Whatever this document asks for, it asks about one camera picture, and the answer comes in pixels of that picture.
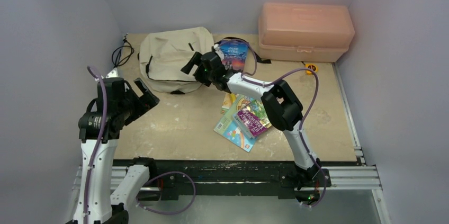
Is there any beige canvas backpack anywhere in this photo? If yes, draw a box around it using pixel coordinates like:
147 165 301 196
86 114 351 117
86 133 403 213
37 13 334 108
139 27 214 94

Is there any light blue cartoon activity book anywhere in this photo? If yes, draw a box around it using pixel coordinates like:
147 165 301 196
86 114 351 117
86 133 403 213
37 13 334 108
213 95 256 153

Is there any purple Treehouse paperback book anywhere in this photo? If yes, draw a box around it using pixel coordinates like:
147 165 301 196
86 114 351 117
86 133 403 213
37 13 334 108
232 100 272 139

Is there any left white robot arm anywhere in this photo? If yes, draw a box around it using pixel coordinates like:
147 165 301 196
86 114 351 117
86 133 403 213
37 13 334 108
69 77 159 223

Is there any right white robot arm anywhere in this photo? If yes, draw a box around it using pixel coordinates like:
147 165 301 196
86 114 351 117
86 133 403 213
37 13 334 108
181 51 329 188

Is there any Jane Eyre paperback book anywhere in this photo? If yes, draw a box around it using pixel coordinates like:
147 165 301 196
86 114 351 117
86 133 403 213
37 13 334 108
218 39 249 71

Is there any orange banana picture card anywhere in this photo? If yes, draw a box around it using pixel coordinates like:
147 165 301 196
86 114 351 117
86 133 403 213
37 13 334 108
220 93 239 114

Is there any pink plastic storage box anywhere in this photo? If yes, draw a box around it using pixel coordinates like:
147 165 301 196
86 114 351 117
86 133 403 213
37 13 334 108
258 3 355 62

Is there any yellow tape measure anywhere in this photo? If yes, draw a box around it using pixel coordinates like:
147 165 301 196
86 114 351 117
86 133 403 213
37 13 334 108
304 63 318 75

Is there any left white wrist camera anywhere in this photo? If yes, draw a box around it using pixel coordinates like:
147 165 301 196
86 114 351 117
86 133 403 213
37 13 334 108
105 68 120 78

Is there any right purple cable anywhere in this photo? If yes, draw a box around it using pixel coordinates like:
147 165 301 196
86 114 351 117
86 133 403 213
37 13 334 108
219 38 328 208

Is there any black coiled cable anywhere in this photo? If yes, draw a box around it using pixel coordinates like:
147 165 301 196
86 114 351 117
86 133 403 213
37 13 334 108
111 35 135 69

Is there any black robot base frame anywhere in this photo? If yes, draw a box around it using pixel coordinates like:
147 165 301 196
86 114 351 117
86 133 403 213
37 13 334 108
113 158 324 204

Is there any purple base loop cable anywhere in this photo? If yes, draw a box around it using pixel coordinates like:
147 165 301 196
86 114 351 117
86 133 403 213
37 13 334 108
135 171 197 216

